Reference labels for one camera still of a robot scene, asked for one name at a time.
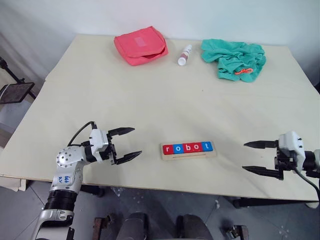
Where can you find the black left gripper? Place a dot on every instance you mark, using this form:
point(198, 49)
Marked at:
point(112, 152)

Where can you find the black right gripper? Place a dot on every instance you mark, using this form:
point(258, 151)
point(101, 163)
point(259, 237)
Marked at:
point(283, 162)

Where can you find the blue letter t block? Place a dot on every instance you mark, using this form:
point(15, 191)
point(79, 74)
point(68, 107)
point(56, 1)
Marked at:
point(207, 146)

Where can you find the red letter b block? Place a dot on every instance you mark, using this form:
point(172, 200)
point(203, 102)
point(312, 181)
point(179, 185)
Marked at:
point(188, 148)

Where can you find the red letter o block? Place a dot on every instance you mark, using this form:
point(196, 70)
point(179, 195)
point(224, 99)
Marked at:
point(197, 147)

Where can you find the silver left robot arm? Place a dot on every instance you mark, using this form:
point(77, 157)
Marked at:
point(67, 170)

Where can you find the red letter r block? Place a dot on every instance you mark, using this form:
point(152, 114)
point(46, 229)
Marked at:
point(167, 149)

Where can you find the blue letter o block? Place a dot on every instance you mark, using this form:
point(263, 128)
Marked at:
point(178, 149)

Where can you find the light wooden letter tray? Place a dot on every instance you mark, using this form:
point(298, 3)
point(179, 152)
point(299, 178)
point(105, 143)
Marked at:
point(187, 156)

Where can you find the black table leg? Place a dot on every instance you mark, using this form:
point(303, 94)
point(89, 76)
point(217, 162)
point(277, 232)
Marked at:
point(93, 191)

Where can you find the dark rounded shape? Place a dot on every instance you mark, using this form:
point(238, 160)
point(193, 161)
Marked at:
point(133, 226)

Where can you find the red fabric pouch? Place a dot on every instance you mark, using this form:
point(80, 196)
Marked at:
point(135, 47)

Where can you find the small white bottle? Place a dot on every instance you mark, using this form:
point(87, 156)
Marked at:
point(183, 58)

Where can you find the crumpled green cloth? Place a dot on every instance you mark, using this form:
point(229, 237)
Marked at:
point(225, 55)

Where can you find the beige side board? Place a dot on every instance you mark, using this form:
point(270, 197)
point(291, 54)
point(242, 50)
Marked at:
point(11, 182)

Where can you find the black tablet on stand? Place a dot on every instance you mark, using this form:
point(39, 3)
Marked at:
point(15, 92)

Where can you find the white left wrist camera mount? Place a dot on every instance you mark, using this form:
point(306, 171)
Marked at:
point(98, 141)

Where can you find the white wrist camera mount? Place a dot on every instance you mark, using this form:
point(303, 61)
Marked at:
point(291, 143)
point(98, 141)

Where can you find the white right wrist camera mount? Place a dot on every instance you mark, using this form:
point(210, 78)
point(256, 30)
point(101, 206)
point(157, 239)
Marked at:
point(291, 143)

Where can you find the rusty brown bracket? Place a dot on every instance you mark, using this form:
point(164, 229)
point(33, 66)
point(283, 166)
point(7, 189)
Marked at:
point(237, 232)
point(100, 226)

